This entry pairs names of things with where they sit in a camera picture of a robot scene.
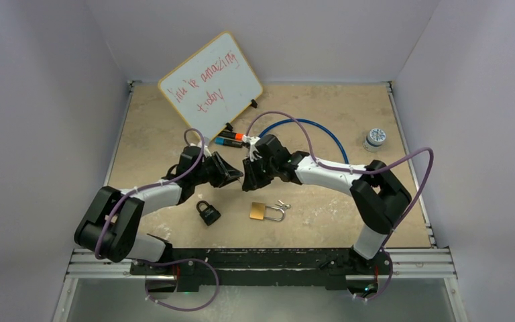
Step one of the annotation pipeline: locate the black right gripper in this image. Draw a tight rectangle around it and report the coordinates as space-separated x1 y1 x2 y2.
244 154 278 191

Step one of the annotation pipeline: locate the silver key bunch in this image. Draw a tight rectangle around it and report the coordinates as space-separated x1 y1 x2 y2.
276 200 292 210

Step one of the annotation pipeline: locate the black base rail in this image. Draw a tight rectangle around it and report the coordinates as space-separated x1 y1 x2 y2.
130 248 392 294

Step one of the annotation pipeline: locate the white dry-erase board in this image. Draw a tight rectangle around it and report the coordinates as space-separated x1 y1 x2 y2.
158 31 264 139

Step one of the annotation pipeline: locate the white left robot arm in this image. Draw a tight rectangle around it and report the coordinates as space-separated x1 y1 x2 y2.
74 146 243 274

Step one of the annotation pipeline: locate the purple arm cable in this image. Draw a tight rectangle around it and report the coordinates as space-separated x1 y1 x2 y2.
244 111 435 303
94 129 207 260

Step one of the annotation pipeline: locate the brass padlock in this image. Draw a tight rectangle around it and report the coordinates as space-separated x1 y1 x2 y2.
249 203 286 222

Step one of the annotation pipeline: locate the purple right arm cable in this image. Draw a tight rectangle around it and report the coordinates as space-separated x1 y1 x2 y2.
244 111 435 303

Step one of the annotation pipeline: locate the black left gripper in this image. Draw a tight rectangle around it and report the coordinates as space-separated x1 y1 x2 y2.
192 152 242 189

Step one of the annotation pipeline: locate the orange-capped black marker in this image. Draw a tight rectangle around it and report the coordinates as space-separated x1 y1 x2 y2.
219 131 244 141

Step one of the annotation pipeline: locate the black padlock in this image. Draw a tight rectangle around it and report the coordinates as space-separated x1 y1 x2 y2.
196 201 221 226

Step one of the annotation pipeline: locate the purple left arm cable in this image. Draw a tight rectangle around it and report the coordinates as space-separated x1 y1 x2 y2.
94 129 207 260

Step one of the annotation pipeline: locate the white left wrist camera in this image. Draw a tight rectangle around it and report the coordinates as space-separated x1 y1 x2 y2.
197 141 212 158

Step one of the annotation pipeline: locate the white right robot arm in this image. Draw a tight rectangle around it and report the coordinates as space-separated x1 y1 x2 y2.
242 134 412 273

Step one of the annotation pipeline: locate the blue cable lock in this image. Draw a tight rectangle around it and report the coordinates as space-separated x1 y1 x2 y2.
258 118 349 164

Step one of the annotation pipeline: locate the aluminium frame rail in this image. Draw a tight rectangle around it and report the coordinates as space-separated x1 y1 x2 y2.
66 248 146 279

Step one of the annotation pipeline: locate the blue-capped black marker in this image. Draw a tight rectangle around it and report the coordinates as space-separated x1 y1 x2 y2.
214 137 244 148

